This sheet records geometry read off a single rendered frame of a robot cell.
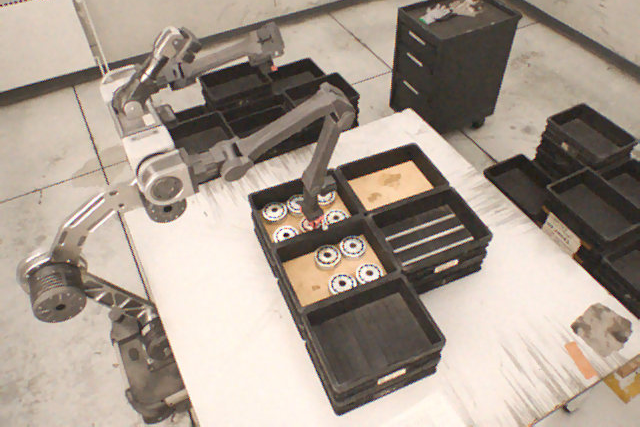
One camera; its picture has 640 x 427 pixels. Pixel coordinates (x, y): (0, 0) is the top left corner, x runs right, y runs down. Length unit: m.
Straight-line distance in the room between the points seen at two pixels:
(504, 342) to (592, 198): 1.17
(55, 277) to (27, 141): 2.43
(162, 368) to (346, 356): 1.03
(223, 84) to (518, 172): 1.95
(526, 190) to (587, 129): 0.51
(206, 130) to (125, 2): 1.72
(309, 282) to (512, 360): 0.78
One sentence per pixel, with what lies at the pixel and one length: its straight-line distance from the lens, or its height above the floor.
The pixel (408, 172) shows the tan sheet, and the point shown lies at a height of 0.83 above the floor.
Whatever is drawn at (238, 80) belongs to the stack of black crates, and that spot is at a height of 0.49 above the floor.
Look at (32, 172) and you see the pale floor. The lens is 4.15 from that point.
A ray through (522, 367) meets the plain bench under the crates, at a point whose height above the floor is 0.70.
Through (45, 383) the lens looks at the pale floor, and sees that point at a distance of 3.09.
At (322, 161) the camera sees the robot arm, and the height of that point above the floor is 1.27.
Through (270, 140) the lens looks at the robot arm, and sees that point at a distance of 1.58.
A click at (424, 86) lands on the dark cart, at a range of 3.53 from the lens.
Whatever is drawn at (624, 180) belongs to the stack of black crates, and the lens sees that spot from 3.41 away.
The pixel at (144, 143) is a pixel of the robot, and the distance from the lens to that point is 1.59.
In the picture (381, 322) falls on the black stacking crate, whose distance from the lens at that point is 1.95.
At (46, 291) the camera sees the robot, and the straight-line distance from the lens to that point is 2.09.
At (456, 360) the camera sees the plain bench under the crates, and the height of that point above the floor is 0.70.
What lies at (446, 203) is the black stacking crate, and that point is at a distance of 2.31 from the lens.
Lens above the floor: 2.51
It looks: 46 degrees down
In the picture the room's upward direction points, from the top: 2 degrees counter-clockwise
